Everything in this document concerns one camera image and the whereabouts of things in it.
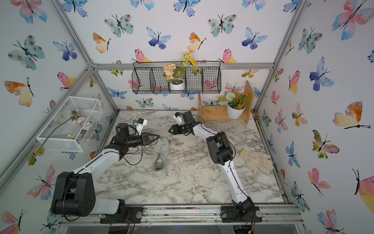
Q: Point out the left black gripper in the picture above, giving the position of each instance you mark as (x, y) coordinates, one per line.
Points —
(145, 139)

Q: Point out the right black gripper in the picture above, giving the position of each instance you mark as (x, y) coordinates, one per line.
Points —
(174, 127)

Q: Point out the white sneaker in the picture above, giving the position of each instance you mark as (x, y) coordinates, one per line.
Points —
(160, 155)

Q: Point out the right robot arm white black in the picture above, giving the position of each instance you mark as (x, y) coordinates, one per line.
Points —
(222, 153)

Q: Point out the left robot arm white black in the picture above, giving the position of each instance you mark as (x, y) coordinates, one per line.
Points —
(74, 193)

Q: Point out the wooden shelf stand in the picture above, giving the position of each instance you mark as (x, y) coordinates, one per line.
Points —
(220, 113)

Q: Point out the white pot peach flowers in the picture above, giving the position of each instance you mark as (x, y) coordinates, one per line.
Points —
(176, 74)

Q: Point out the white pot orange flowers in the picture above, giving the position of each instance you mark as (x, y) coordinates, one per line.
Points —
(236, 104)

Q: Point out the beige work glove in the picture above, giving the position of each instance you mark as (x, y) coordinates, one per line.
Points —
(257, 161)

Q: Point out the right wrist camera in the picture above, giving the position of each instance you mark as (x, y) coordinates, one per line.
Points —
(178, 116)

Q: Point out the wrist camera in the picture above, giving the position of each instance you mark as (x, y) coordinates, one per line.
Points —
(140, 124)
(178, 116)

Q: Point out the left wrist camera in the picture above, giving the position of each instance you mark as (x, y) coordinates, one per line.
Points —
(140, 124)

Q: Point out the black wire wall basket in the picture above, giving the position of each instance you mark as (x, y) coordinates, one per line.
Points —
(147, 78)

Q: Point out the white wire mesh basket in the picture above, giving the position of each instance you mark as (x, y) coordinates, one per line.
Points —
(73, 126)

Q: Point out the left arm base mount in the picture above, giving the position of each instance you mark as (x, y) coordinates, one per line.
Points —
(125, 214)

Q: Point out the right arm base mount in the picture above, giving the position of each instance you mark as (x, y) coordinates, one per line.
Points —
(242, 212)

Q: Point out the aluminium front rail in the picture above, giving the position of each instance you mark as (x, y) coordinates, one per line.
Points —
(193, 219)

